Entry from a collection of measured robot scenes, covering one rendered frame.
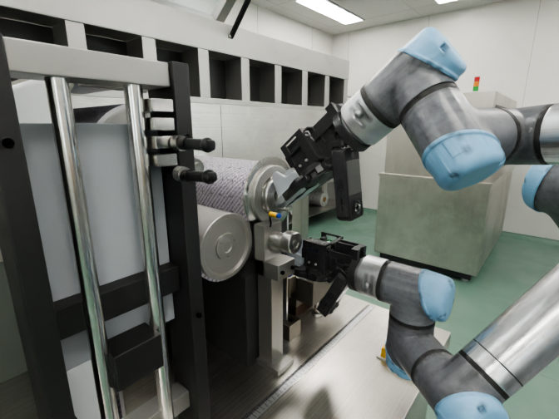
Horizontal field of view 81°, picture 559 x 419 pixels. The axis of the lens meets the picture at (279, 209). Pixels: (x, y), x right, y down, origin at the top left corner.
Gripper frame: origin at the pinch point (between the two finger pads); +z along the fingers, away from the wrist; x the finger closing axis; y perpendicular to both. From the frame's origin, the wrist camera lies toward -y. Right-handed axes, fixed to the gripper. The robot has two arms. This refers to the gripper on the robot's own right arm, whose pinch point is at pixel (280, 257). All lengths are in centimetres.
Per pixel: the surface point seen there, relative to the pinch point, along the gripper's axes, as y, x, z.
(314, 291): -8.1, -4.3, -6.5
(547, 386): -109, -156, -61
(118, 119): 29.9, 34.1, -1.9
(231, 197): 15.7, 12.3, 2.1
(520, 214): -78, -444, -21
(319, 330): -19.0, -6.1, -7.3
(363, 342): -19.0, -8.6, -17.6
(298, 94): 41, -49, 33
